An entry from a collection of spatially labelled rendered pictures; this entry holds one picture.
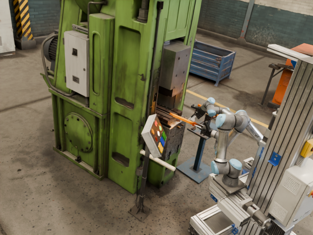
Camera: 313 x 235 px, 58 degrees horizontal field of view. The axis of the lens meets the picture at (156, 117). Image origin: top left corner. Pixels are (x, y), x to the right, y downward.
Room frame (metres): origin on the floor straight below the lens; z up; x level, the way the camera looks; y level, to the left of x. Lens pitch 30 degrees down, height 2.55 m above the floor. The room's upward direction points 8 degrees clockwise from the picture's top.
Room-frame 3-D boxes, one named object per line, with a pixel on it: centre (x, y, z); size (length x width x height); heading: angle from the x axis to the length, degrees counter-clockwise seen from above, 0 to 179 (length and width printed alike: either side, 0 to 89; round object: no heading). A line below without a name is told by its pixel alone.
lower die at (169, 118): (2.88, 0.00, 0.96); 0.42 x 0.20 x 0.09; 58
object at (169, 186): (2.74, -0.22, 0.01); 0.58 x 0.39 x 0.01; 148
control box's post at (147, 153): (2.25, 0.04, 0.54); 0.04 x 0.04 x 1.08; 58
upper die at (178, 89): (2.88, 0.00, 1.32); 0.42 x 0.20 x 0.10; 58
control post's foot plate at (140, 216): (2.25, 0.04, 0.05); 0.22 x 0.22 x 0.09; 58
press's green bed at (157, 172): (2.93, -0.03, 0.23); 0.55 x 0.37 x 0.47; 58
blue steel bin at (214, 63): (6.89, -1.03, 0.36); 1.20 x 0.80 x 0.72; 58
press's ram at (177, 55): (2.91, -0.03, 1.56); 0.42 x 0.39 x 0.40; 58
